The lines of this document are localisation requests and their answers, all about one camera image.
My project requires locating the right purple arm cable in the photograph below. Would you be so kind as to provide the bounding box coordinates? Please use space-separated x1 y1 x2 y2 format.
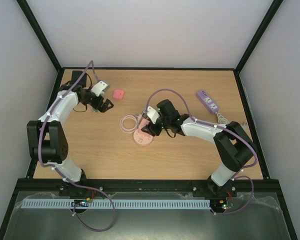
144 88 259 216

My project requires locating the red pink plug adapter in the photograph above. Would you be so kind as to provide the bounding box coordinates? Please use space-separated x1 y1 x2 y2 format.
112 89 125 100

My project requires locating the round pink socket base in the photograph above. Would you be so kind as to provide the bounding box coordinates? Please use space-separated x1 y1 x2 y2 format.
133 128 154 147

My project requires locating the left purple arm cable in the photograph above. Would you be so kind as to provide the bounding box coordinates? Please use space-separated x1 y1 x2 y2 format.
38 59 117 232

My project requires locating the grey metal tray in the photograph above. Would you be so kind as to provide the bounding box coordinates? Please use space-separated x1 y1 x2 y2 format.
4 192 290 240

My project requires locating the pink coiled cable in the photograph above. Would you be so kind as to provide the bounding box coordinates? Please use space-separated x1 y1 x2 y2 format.
119 113 143 134

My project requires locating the pale pink socket cube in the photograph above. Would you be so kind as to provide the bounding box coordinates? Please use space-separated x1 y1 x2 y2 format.
138 118 150 129

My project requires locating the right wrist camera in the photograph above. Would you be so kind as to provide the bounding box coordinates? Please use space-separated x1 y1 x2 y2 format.
142 106 160 124

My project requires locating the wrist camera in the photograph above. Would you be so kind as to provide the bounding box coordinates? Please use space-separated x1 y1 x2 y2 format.
90 80 110 97
142 106 160 124

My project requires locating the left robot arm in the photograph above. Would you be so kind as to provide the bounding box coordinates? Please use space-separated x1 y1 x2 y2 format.
26 71 114 183

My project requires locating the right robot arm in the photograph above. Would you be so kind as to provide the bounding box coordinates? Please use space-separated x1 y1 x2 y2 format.
141 99 257 196

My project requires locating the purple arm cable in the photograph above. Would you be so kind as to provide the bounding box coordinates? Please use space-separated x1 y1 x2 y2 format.
144 88 259 216
38 59 117 232

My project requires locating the white slotted cable duct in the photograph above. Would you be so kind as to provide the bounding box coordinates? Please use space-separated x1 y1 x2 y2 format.
21 199 211 210

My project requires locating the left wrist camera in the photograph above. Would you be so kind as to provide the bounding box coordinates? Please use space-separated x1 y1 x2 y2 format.
90 80 110 97

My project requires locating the black frame rail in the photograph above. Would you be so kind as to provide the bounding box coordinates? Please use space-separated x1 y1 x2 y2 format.
16 178 281 196

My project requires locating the purple power strip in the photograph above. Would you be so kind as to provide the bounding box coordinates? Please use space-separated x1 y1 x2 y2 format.
196 89 219 114

